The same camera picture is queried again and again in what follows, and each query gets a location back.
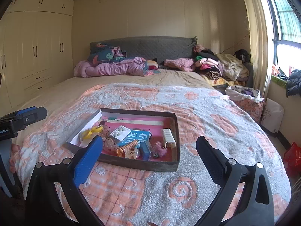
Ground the floral laundry bag with clothes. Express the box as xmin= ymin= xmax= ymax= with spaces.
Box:
xmin=225 ymin=86 xmax=265 ymax=123

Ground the pink polka-dot fabric bow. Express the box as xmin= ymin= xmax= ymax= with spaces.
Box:
xmin=99 ymin=121 xmax=118 ymax=155

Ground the person's left hand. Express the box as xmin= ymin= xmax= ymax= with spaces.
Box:
xmin=9 ymin=143 xmax=20 ymax=173

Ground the pink folded knit garment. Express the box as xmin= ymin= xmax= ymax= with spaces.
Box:
xmin=164 ymin=58 xmax=195 ymax=72

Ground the beige bed sheet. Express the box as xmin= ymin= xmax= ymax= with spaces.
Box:
xmin=14 ymin=69 xmax=212 ymax=132

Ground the black puffer jacket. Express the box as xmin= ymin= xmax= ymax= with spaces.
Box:
xmin=286 ymin=69 xmax=301 ymax=97

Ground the pile of mixed clothes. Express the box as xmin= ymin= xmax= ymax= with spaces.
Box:
xmin=193 ymin=44 xmax=252 ymax=86

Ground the pink fluffy pompom hair tie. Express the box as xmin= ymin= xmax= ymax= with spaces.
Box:
xmin=151 ymin=141 xmax=168 ymax=158

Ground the red plastic bag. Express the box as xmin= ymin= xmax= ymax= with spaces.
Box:
xmin=283 ymin=142 xmax=301 ymax=177

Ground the white comb hair clip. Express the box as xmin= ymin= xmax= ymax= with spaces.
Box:
xmin=162 ymin=129 xmax=176 ymax=149

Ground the cream curtain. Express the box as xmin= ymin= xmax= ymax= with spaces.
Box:
xmin=244 ymin=0 xmax=274 ymax=97

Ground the earring card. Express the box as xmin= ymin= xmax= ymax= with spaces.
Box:
xmin=110 ymin=125 xmax=132 ymax=142

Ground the amber hair claw clip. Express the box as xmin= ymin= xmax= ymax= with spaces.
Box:
xmin=116 ymin=140 xmax=139 ymax=160

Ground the small blue box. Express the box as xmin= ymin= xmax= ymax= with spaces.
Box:
xmin=139 ymin=140 xmax=152 ymax=161

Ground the cream built-in wardrobe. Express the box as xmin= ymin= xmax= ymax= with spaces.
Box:
xmin=1 ymin=0 xmax=74 ymax=114

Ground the pink crumpled quilt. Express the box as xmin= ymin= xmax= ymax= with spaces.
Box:
xmin=74 ymin=57 xmax=160 ymax=78

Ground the dark floral pillow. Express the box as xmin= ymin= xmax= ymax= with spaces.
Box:
xmin=87 ymin=42 xmax=127 ymax=65

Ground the grey quilted headboard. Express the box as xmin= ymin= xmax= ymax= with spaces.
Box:
xmin=90 ymin=36 xmax=197 ymax=63

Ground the window with metal bars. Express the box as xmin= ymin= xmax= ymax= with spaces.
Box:
xmin=266 ymin=0 xmax=300 ymax=76

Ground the dark shallow cardboard tray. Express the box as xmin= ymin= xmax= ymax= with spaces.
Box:
xmin=64 ymin=108 xmax=180 ymax=173

